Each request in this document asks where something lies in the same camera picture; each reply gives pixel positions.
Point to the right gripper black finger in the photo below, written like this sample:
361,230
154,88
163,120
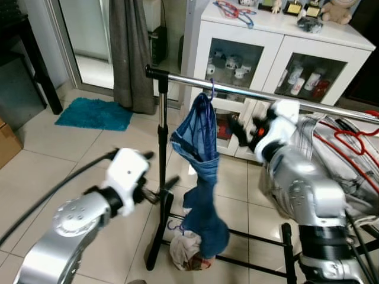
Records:
237,123
242,139

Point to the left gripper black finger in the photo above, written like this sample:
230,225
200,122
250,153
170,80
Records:
148,156
161,191

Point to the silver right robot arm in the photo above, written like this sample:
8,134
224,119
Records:
308,195

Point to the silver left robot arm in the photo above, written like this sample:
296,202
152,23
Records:
71,220

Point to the red plastic hanger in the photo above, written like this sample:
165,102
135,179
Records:
349,135
228,8

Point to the blue plastic hanger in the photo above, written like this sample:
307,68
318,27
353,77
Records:
249,22

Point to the metal clothes rack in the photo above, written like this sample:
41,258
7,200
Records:
163,148

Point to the blue denim jeans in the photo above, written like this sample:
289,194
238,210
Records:
201,195

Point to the beige brown cloth bundle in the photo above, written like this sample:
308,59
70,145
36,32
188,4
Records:
183,251

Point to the teal shaggy mat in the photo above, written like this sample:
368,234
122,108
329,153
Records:
95,114

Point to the grey curtain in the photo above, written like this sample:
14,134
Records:
133,59

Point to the white glass door cabinet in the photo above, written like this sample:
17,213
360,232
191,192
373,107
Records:
275,26

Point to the small black appliance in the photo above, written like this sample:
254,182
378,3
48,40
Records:
159,47

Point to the grey striped garment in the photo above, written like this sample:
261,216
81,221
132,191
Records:
355,177

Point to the dark grey bundle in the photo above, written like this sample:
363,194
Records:
309,25

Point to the small figurine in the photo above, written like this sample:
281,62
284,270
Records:
276,7

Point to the sliding glass door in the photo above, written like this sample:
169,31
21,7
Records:
92,35

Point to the black desk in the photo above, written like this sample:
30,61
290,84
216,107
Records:
40,71

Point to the small printed cardboard box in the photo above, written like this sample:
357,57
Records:
7,145

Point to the dark grey storage box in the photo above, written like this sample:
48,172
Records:
18,94

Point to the beige plush toy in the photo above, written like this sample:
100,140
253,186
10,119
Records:
337,12

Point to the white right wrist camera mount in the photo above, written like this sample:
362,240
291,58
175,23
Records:
278,127

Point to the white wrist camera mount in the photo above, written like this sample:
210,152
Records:
125,174
278,127

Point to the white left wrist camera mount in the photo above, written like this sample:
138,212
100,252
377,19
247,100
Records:
125,174

